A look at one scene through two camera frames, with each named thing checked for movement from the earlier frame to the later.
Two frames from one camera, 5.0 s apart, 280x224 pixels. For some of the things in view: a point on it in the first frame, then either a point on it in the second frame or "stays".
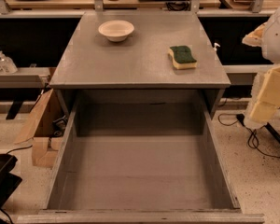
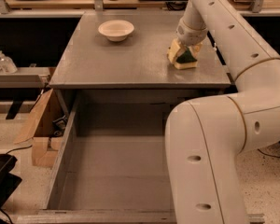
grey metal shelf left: (23, 77) stays
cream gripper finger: (255, 37) → (191, 30)
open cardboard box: (47, 129) stays
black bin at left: (3, 181) stays
